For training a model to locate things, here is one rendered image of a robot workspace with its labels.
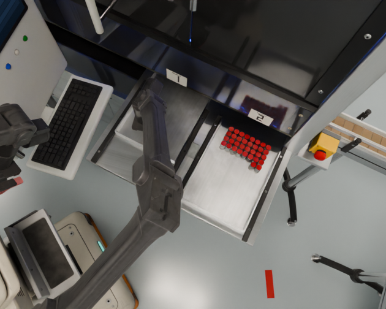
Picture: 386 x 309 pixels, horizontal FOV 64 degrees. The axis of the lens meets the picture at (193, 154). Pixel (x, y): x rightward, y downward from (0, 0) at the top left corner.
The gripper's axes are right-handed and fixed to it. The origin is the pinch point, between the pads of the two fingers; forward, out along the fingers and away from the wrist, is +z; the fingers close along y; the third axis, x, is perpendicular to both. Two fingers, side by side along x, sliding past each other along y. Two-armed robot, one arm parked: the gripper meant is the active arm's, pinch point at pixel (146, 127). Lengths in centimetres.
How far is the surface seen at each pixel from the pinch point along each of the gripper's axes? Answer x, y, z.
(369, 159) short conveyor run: -88, 8, 2
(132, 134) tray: 5.4, -2.6, 4.2
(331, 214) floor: -117, 4, 92
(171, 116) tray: -7.6, 8.8, 4.3
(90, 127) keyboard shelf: 25.0, -0.7, 12.1
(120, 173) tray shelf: 5.3, -18.9, 4.0
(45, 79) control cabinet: 45.5, 11.7, 2.7
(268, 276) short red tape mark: -81, -43, 91
